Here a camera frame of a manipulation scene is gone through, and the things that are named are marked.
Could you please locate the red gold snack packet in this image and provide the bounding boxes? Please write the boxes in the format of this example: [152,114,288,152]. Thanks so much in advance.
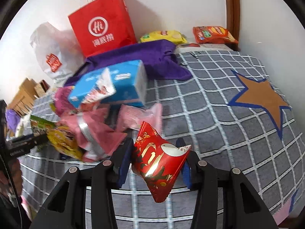
[131,122,191,203]

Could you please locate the light pink snack packet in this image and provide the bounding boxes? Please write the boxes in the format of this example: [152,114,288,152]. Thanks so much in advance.
[116,103,163,134]

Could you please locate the green snack packet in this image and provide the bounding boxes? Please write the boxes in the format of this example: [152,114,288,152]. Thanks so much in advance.
[30,115,56,136]

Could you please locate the cardboard boxes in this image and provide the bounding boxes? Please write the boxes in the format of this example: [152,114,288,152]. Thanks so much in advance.
[7,78,50,116]

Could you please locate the yellow snack packet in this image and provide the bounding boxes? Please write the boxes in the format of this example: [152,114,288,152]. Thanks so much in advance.
[47,125,84,160]

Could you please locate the magenta snack bag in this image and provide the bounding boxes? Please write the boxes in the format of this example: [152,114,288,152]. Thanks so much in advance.
[53,86,75,117]

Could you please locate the pink packet with silver band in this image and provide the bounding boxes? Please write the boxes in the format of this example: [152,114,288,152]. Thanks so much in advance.
[57,105,127,162]

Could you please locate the grey checked bed sheet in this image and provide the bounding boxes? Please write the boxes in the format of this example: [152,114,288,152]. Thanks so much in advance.
[20,50,304,228]

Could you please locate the blue white snack box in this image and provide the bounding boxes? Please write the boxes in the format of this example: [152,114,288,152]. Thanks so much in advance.
[68,67,116,109]

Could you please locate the white plastic Miniso bag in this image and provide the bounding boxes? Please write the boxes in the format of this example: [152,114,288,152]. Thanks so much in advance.
[30,22,85,80]

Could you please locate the blue tissue pack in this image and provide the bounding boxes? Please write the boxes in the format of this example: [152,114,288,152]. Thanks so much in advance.
[101,60,148,107]

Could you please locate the red paper shopping bag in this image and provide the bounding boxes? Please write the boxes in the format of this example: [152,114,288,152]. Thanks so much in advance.
[68,0,137,57]

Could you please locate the purple felt storage basket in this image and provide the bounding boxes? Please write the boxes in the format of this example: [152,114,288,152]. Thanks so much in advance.
[64,39,192,86]

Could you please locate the orange chips bag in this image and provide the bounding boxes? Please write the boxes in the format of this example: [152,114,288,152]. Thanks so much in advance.
[193,26,238,44]

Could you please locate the yellow chips bag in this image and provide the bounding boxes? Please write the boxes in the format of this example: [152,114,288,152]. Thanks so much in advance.
[140,30,187,45]

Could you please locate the brown wooden door frame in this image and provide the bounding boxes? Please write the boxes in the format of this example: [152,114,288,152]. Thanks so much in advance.
[225,0,240,41]

